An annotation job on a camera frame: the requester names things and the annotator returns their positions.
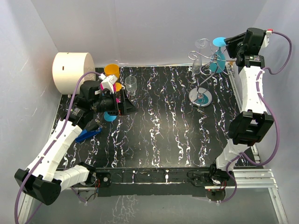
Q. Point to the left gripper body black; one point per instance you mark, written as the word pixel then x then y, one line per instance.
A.
pixel 108 103

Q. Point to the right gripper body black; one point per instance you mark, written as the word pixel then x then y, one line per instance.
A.
pixel 237 48

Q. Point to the pink plastic wine glass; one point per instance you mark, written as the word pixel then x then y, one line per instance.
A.
pixel 115 93

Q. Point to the blue wine glass front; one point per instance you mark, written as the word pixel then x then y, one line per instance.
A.
pixel 109 118

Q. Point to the blue wine glass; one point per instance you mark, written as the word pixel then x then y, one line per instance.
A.
pixel 218 62
pixel 109 118

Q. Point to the clear glass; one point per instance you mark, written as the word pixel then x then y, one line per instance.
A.
pixel 131 85
pixel 196 65

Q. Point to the yellow plastic wine glass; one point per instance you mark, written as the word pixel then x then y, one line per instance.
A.
pixel 113 69

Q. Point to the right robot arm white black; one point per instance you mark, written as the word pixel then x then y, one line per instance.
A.
pixel 253 122

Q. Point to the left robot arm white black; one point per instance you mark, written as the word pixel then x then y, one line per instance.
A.
pixel 40 179

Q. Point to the blue black clip tool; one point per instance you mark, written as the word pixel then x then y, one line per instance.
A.
pixel 88 132

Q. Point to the white cylindrical container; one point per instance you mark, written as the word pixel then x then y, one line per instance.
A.
pixel 68 67

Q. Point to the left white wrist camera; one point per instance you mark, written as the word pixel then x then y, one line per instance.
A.
pixel 107 82

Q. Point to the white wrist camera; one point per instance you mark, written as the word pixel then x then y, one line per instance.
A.
pixel 107 82
pixel 266 40

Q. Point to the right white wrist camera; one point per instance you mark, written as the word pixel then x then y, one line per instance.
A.
pixel 266 40

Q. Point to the silver wire glass rack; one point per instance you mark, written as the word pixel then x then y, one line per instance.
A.
pixel 201 96

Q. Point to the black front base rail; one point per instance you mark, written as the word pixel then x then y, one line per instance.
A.
pixel 154 181

